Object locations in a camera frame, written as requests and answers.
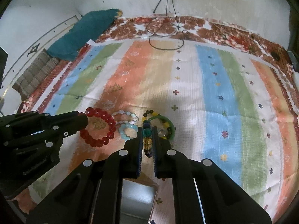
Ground multicolour bead bracelet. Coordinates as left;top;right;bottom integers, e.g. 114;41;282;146
142;109;155;158

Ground striped colourful blanket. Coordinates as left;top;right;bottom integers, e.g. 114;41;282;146
29;40;298;221

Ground yellow and brown bead bracelet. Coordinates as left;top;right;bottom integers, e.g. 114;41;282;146
142;109;174;139

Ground red floral bedsheet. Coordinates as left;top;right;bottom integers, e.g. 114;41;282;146
18;16;298;130

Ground teal blanket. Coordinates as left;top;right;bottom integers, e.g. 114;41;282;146
47;9;123;61

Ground pastel star bead bracelet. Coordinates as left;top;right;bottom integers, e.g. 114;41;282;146
112;110;140;126

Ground brown striped pillow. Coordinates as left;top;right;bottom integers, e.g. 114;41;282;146
12;49;60;101

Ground red bead bracelet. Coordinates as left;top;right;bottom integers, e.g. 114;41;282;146
79;107;117;148

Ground black cable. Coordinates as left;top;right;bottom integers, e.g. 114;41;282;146
145;0;185;51

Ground cardboard jewelry box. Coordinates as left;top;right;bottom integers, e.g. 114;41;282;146
120;180;157;224

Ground green jade bangle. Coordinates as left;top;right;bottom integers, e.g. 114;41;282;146
149;115;175;141

